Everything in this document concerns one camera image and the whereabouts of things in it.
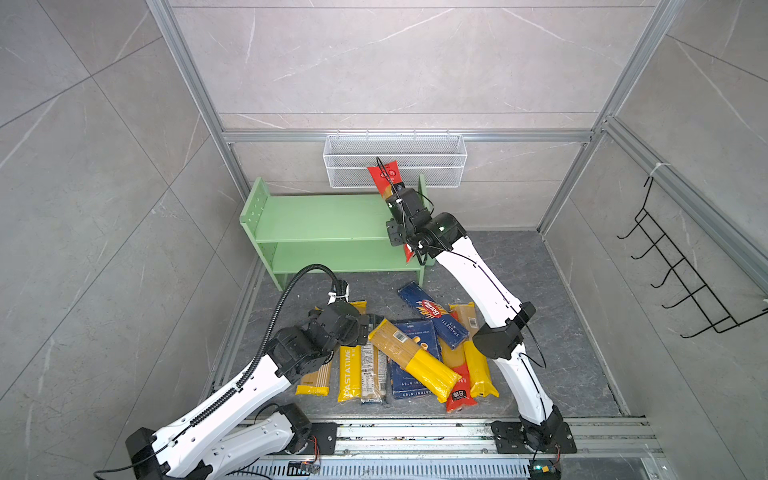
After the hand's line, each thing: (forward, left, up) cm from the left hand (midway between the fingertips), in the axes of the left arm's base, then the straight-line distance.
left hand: (352, 314), depth 74 cm
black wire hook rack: (-10, -75, +13) cm, 77 cm away
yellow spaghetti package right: (-11, -34, -16) cm, 39 cm away
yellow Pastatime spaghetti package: (-8, +2, -18) cm, 19 cm away
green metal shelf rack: (+25, +7, +4) cm, 26 cm away
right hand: (+22, -14, +10) cm, 28 cm away
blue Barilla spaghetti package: (+5, -25, -15) cm, 29 cm away
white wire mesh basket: (+53, -29, +10) cm, 61 cm away
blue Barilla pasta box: (+1, -19, -15) cm, 24 cm away
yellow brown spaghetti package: (-10, -18, -12) cm, 24 cm away
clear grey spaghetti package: (-10, -5, -16) cm, 20 cm away
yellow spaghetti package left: (-11, +11, -18) cm, 24 cm away
